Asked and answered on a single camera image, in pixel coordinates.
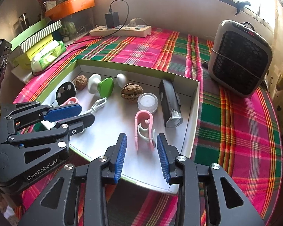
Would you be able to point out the black window latch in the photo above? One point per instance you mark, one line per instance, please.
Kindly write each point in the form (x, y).
(240, 6)

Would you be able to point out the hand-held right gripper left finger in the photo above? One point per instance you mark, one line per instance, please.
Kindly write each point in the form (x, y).
(120, 160)

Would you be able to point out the green white mushroom massager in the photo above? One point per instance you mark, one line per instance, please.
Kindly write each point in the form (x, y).
(106, 87)

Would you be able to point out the pink white clip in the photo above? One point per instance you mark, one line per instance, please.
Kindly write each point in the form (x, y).
(136, 131)

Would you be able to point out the small clear white jar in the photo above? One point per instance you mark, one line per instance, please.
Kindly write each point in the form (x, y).
(147, 103)

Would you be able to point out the black charger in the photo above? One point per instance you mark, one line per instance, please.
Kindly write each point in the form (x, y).
(112, 20)

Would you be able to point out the black oval holder silver discs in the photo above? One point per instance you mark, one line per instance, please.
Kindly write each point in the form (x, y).
(64, 94)

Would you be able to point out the green box lid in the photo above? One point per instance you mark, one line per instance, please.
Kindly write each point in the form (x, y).
(28, 31)

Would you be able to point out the green white cardboard box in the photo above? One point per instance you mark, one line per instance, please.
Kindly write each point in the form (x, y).
(118, 122)

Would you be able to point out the pink green plaid tablecloth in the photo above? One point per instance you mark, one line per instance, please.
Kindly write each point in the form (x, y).
(226, 134)

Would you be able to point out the white plug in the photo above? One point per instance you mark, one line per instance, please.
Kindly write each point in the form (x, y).
(134, 23)

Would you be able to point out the white egg-shaped knob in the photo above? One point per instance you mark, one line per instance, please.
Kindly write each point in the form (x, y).
(121, 79)

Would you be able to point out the black bike light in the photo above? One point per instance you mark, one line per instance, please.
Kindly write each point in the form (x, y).
(168, 98)

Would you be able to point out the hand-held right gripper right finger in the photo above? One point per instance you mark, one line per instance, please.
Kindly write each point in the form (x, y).
(164, 160)

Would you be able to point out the beige power strip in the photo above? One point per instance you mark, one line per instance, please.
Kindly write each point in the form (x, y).
(122, 31)

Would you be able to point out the green white striped box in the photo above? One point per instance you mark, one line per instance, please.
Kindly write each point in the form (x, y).
(41, 34)

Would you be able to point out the green white tissue pack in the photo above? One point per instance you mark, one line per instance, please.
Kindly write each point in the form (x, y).
(48, 56)

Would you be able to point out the grey space heater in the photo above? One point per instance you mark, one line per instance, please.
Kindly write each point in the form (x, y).
(240, 58)

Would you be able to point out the orange box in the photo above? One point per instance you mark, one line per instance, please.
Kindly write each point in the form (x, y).
(70, 6)

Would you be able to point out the brown walnut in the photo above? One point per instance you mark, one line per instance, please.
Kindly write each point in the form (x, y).
(132, 93)
(80, 82)

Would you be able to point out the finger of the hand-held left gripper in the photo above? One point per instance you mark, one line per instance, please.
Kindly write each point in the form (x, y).
(63, 112)
(82, 122)

